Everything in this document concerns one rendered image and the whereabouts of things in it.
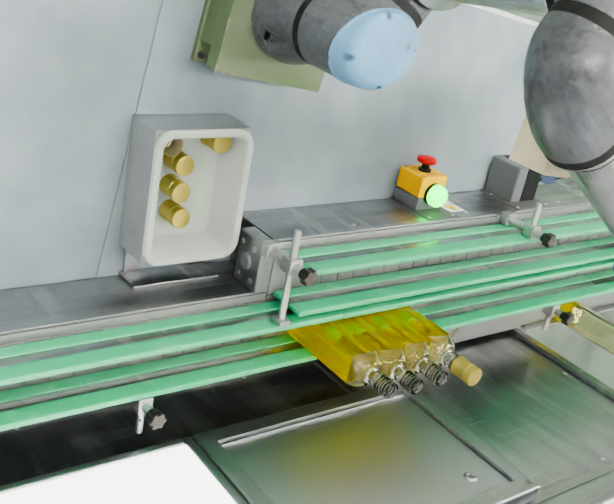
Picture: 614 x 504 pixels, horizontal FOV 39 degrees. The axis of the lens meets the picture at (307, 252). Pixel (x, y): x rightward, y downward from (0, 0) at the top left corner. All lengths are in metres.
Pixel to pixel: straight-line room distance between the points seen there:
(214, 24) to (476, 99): 0.69
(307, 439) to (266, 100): 0.57
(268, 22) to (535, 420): 0.93
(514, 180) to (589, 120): 1.03
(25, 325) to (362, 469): 0.57
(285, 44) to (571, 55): 0.55
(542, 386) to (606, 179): 0.97
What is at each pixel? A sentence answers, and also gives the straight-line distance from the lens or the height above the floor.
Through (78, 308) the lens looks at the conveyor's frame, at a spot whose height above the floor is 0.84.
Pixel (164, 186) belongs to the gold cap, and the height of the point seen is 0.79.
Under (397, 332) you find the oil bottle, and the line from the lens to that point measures 1.53.
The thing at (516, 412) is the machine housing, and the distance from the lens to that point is 1.79.
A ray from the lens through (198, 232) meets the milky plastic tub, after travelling 1.51.
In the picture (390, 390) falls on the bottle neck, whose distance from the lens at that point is 1.42.
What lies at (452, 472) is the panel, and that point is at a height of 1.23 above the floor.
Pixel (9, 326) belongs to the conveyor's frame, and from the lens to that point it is 1.32.
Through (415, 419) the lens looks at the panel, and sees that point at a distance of 1.60.
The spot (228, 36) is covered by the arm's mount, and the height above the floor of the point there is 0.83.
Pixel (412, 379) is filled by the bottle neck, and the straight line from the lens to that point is 1.44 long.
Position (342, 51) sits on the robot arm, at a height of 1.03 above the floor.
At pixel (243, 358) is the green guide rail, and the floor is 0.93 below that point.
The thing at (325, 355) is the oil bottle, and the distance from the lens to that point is 1.48.
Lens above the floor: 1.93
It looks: 44 degrees down
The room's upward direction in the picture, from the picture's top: 126 degrees clockwise
